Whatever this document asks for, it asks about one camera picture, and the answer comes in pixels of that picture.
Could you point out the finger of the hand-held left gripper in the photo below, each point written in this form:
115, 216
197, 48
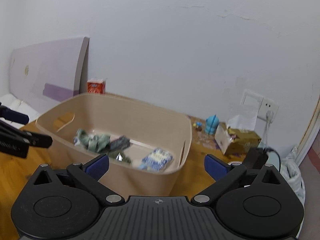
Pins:
15, 116
32, 138

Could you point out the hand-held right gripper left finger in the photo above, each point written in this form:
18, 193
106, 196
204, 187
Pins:
98, 166

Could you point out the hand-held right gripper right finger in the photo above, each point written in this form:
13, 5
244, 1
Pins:
214, 166

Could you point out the green striped scrunchie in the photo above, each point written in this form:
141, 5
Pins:
93, 141

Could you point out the long black printed box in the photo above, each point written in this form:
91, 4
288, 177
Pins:
120, 142

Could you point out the blue white patterned tissue pack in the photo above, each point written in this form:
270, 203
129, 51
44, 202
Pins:
156, 160

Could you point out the beige plastic storage bin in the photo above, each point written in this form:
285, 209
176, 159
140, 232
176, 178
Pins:
140, 122

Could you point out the white pillow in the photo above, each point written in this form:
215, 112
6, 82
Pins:
17, 105

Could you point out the gold box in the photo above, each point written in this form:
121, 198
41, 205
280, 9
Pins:
240, 140

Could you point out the black charger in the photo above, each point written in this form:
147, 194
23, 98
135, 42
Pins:
255, 158

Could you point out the blue toy figurine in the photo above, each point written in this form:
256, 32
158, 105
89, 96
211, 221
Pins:
212, 125

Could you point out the small toy figure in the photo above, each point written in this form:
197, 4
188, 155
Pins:
198, 126

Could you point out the clear plastic bag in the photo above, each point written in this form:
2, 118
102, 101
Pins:
241, 118

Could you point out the lavender board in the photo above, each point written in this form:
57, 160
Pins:
50, 72

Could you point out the light blue cloth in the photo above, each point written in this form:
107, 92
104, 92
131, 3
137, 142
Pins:
292, 170

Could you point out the red milk carton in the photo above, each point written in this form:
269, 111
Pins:
96, 87

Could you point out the white wall socket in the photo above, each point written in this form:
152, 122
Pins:
260, 103

